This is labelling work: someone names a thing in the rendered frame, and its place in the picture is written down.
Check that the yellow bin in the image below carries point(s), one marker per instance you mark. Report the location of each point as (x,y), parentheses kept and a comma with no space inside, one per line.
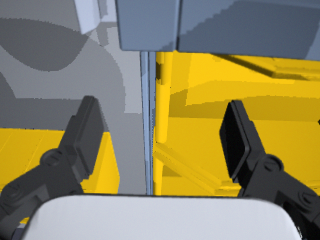
(21,149)
(182,180)
(192,100)

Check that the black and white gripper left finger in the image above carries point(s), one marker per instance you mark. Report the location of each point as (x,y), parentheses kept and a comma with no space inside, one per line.
(54,176)

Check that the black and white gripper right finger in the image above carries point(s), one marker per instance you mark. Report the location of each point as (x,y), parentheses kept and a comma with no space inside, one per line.
(262,175)

